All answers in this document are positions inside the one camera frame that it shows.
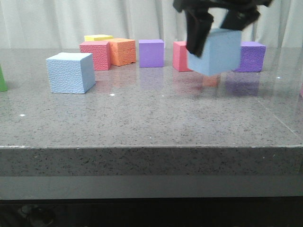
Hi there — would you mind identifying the textured light blue foam block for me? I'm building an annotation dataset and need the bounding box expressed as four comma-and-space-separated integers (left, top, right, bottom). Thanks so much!
46, 52, 96, 94

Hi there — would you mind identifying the smooth purple foam block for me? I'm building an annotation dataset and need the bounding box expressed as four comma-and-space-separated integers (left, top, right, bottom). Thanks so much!
139, 39, 164, 68

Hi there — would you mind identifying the green foam block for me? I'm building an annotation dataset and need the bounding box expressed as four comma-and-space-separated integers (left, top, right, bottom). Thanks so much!
0, 66, 8, 92

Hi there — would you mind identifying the textured purple foam block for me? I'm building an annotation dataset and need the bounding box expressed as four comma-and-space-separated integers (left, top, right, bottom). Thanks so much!
233, 41, 267, 72

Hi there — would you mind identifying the textured red foam block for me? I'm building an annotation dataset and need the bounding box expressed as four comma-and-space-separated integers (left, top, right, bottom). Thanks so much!
79, 41, 111, 71

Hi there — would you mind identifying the textured orange foam block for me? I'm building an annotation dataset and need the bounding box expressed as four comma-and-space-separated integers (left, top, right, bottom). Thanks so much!
105, 38, 136, 66

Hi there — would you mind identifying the white curtain backdrop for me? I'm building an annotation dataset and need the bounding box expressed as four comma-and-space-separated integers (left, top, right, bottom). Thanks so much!
0, 0, 303, 49

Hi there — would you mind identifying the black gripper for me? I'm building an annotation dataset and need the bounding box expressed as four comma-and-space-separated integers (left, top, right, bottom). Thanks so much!
173, 0, 272, 57

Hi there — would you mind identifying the smooth light blue foam block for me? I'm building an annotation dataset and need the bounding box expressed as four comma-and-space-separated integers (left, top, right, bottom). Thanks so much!
187, 28, 242, 76

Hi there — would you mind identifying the smooth red foam block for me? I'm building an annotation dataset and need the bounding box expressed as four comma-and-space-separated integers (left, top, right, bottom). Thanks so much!
173, 41, 191, 72

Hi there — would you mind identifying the yellow foam block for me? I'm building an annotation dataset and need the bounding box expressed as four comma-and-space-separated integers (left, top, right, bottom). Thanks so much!
84, 34, 114, 42

